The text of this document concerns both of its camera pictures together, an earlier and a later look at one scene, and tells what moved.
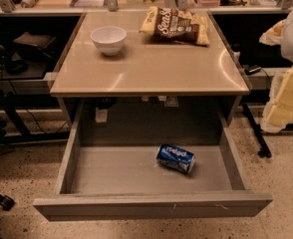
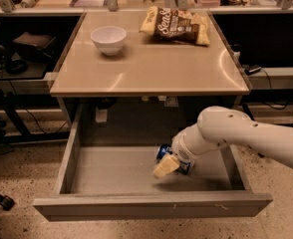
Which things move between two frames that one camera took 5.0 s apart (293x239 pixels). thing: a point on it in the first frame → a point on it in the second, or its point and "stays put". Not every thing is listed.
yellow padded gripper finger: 286,99 → 184,148
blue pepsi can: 176,158 stays put
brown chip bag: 177,24 stays put
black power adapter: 249,70 stays put
